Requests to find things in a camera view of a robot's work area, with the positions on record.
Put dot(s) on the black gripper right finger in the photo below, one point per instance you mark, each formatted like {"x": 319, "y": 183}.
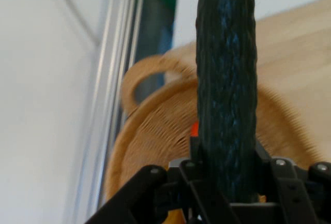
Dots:
{"x": 302, "y": 193}

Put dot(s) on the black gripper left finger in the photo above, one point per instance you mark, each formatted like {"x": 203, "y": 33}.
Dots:
{"x": 144, "y": 190}

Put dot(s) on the dark green toy cucumber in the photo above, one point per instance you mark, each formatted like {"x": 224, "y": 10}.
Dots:
{"x": 225, "y": 79}

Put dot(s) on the woven wicker basket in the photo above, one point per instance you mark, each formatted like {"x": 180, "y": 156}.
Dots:
{"x": 160, "y": 120}

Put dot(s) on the red-orange toy carrot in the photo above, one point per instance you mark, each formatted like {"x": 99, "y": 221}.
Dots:
{"x": 194, "y": 128}

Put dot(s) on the wooden cutting board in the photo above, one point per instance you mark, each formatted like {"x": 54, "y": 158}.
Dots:
{"x": 292, "y": 53}

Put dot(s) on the silver metal wall rail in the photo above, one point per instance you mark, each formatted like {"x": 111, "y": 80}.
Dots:
{"x": 113, "y": 53}

